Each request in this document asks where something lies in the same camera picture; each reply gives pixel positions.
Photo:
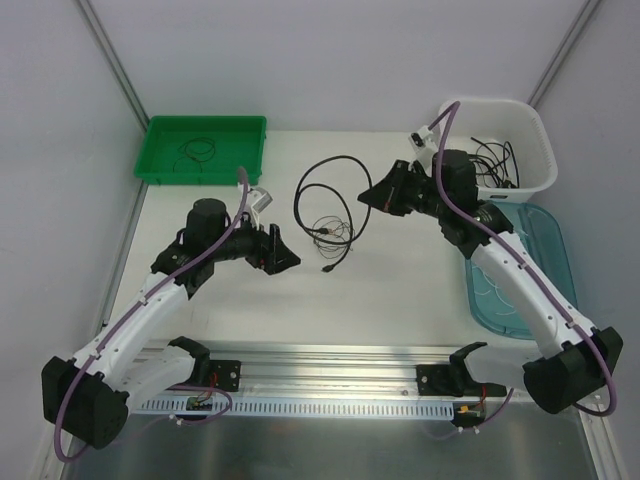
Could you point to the teal transparent plastic bin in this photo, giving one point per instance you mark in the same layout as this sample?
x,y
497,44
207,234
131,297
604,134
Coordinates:
x,y
541,235

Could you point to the green plastic tray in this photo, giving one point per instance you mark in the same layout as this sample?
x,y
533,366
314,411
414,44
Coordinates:
x,y
201,150

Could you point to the white slotted cable duct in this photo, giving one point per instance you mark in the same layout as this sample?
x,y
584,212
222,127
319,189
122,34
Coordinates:
x,y
405,409

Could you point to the aluminium mounting rail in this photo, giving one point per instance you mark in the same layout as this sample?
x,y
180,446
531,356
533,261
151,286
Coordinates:
x,y
328,371

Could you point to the white plastic basin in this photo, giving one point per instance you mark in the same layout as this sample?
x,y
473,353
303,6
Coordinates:
x,y
510,132

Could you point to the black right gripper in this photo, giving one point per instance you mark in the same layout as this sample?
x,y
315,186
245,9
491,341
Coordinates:
x,y
400,186

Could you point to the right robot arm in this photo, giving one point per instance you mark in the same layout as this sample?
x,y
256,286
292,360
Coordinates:
x,y
573,361

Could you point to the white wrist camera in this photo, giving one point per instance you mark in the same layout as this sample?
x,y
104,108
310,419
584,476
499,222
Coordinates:
x,y
424,143
258,199

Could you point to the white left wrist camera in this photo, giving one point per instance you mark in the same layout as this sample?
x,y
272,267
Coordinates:
x,y
258,199

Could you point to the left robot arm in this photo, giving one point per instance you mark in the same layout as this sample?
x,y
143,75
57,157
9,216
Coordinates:
x,y
91,395

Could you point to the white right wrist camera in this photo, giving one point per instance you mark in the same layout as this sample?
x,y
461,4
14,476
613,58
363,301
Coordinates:
x,y
424,143

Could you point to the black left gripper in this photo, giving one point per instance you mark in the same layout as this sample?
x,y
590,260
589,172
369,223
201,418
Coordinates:
x,y
267,248

